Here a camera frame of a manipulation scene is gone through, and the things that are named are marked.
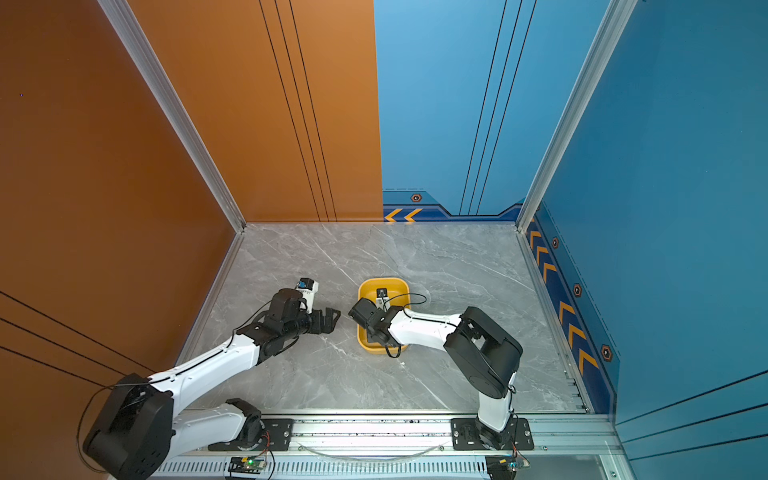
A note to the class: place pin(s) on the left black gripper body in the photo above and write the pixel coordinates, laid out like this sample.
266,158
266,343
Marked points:
303,326

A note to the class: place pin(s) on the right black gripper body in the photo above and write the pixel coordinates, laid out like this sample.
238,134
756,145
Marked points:
371,334

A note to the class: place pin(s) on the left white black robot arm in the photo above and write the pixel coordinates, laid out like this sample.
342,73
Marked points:
147,420

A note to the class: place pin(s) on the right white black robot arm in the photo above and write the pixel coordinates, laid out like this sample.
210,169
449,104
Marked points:
484,352

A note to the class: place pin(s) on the yellow plastic bin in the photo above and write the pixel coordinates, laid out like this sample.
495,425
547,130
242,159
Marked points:
398,291

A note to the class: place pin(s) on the left green circuit board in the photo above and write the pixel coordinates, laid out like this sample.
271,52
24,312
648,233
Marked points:
246,466

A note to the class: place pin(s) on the green circuit board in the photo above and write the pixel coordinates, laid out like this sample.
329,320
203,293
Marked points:
246,466
505,467

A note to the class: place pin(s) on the right green circuit board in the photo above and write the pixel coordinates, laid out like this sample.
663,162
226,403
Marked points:
505,467

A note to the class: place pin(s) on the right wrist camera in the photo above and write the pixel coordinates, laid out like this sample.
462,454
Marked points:
382,298

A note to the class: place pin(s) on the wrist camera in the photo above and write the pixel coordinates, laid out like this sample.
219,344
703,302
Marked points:
382,298
308,289

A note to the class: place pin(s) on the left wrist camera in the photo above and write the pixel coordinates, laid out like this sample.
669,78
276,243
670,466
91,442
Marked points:
308,289

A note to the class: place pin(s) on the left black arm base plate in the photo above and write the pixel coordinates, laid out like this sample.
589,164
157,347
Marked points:
272,434

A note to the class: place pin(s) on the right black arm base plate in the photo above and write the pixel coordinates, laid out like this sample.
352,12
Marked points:
471,434

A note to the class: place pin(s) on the aluminium front rail frame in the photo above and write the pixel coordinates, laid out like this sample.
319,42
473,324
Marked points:
417,445

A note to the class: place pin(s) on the left aluminium corner post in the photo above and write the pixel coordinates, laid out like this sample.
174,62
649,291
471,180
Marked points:
128,29

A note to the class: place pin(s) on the aluminium corner post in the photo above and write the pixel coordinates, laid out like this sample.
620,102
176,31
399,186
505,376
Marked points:
128,29
610,30

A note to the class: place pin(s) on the right aluminium corner post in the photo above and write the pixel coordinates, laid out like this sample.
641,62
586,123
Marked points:
610,30

